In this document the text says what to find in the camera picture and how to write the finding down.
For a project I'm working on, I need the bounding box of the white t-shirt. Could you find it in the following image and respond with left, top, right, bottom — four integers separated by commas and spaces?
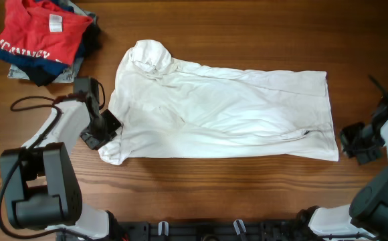
99, 39, 339, 165

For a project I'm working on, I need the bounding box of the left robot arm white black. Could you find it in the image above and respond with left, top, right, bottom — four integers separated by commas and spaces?
0, 94, 129, 240

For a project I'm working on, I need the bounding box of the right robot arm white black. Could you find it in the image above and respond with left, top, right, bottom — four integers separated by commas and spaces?
292, 93, 388, 240

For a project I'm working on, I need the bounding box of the grey printed folded garment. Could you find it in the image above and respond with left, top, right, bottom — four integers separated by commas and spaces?
7, 1, 98, 84

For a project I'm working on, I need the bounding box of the black folded garment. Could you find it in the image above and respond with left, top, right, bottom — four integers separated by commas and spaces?
7, 23, 102, 86

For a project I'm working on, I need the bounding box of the navy blue folded garment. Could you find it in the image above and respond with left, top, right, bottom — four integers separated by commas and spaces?
0, 0, 87, 76

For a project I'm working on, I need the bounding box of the red folded t-shirt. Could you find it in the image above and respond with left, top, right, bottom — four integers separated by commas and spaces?
0, 0, 94, 66

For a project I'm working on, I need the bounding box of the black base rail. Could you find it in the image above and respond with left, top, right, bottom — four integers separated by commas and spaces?
116, 220, 318, 241

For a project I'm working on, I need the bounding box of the white rail clip left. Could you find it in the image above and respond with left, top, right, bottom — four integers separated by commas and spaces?
158, 221, 169, 237

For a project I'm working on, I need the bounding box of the white rail clip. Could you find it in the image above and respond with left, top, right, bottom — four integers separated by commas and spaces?
158, 221, 169, 237
233, 219, 246, 236

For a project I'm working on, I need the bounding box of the white rail clip right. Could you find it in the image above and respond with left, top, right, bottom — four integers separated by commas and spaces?
233, 219, 246, 236

